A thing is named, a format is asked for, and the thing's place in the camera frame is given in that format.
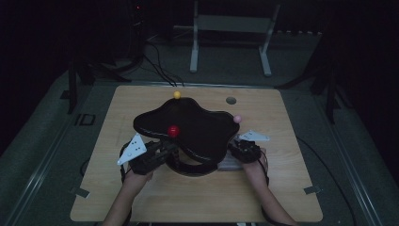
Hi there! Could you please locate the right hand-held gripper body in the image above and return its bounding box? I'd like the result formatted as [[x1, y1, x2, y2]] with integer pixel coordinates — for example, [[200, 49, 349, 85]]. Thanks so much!
[[229, 130, 271, 165]]

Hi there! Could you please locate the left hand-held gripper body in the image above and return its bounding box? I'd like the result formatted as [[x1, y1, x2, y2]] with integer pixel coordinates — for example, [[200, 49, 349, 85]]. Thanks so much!
[[117, 133, 172, 176]]

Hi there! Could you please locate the red ball knob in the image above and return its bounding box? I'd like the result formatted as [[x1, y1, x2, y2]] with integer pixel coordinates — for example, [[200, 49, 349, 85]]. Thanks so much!
[[167, 124, 181, 138]]

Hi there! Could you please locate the grey cloth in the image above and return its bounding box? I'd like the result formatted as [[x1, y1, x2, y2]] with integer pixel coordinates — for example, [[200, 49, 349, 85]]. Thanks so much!
[[216, 150, 245, 172]]

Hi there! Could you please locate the black wavy tray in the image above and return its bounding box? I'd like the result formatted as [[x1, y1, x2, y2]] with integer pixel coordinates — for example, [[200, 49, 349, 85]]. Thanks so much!
[[133, 97, 241, 164]]

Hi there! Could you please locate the person's right hand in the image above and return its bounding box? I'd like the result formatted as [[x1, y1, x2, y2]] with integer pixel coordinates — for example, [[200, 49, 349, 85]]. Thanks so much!
[[243, 149, 270, 181]]

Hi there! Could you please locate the person's left hand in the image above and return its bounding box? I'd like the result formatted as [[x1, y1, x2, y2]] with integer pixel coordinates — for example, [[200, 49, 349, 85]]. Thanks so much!
[[121, 170, 155, 192]]

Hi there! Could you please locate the black tray base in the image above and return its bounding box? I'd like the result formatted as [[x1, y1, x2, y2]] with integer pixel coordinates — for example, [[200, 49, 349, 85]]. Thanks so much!
[[166, 147, 220, 177]]

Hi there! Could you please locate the black tripod stand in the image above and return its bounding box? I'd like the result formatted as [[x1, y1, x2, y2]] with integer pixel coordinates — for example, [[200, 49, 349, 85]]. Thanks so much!
[[276, 62, 346, 125], [60, 57, 133, 115]]

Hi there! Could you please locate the dark equipment with red light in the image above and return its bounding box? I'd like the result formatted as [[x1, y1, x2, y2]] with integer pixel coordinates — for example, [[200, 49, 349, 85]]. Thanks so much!
[[125, 0, 149, 64]]

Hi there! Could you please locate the white power strip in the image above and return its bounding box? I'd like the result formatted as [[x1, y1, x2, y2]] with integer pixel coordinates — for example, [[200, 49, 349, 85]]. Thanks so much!
[[275, 29, 323, 36]]

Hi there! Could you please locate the left hand-held gripper cable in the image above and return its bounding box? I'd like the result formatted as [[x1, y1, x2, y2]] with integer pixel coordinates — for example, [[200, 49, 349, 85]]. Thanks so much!
[[118, 142, 134, 226]]

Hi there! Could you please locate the hand-held gripper cable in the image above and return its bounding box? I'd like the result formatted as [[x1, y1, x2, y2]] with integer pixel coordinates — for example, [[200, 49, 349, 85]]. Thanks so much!
[[259, 149, 285, 226], [118, 142, 134, 226]]

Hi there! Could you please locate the right hand-held gripper cable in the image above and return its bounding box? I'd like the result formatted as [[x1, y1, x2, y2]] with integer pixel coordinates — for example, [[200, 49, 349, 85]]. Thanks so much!
[[259, 149, 285, 226]]

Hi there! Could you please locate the dark floor bracket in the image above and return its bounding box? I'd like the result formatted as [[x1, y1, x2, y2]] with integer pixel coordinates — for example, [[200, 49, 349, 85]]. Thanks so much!
[[74, 113, 96, 127]]

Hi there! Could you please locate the black cable bundle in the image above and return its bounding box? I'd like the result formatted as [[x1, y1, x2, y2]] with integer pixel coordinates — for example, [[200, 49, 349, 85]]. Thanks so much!
[[142, 40, 186, 88]]

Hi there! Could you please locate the black floor cable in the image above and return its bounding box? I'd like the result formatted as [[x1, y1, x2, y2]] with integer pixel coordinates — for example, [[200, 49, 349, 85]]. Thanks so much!
[[295, 136, 359, 226]]

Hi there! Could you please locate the white metal stand frame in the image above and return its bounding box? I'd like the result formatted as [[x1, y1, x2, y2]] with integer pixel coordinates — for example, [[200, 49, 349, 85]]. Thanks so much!
[[173, 1, 281, 77]]

